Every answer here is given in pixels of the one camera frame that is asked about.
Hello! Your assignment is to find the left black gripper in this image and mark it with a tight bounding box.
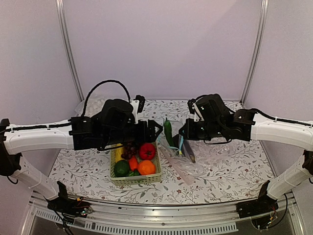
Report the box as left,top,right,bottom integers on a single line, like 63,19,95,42
103,119,163,146

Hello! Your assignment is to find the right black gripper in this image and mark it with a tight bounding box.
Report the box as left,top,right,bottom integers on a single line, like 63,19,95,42
179,118,224,141

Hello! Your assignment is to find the green cucumber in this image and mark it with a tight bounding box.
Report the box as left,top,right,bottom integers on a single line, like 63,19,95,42
163,118,175,147

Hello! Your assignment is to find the dark red grape bunch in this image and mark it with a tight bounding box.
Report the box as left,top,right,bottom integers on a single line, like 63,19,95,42
121,142,138,160

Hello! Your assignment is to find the clear zip bag blue zipper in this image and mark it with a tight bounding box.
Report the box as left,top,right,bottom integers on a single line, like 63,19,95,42
157,120,197,186

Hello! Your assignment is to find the purple eggplant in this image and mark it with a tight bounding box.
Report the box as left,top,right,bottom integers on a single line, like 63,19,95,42
182,140,196,163

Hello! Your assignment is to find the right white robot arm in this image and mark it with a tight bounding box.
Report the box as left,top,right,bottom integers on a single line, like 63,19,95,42
179,109,313,213

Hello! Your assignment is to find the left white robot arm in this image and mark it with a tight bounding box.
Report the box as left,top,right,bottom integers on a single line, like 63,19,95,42
0,117,163,212

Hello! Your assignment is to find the crumpled clear plastic bag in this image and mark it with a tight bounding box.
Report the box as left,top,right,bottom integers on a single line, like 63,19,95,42
193,139,237,183

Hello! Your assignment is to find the clear bag at back corner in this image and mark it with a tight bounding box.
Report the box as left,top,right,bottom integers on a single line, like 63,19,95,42
74,94,107,117

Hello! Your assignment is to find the red apple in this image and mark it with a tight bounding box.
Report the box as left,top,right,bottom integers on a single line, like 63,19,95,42
139,143,156,161

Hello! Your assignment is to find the orange carrot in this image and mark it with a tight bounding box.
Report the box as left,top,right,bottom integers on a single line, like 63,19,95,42
129,156,138,171

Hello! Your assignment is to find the orange fruit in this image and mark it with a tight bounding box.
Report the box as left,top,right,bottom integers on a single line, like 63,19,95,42
137,160,156,175

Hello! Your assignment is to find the yellow corn cob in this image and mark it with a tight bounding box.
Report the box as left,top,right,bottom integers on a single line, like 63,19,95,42
114,144,124,163

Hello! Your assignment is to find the green leafy vegetable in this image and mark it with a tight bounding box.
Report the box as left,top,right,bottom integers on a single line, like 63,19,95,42
127,169,141,183

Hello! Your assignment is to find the green plastic basket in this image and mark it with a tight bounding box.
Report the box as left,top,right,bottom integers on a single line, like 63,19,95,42
110,143,162,186

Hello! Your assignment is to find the green pepper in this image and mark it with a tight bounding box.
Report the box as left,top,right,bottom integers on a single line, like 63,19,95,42
114,160,130,177

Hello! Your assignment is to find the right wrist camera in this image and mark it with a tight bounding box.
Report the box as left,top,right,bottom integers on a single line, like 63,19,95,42
187,98,204,122

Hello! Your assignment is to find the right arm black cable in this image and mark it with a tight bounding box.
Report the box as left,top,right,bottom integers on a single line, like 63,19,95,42
251,108,313,128

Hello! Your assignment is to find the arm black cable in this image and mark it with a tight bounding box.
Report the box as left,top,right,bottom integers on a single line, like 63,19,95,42
251,108,313,128
80,80,132,117

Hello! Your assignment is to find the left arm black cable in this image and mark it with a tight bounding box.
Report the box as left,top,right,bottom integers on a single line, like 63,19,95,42
80,80,132,117

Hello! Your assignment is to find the front aluminium rail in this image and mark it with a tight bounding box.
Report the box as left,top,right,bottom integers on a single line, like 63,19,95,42
28,198,296,235

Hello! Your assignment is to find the right aluminium frame post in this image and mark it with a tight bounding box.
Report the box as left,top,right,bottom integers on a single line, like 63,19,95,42
240,0,269,106

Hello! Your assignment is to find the aluminium frame post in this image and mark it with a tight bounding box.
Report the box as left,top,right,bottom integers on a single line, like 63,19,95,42
55,0,84,102
240,0,269,106

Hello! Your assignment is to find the left aluminium frame post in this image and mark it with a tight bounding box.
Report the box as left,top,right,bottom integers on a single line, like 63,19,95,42
55,0,84,102

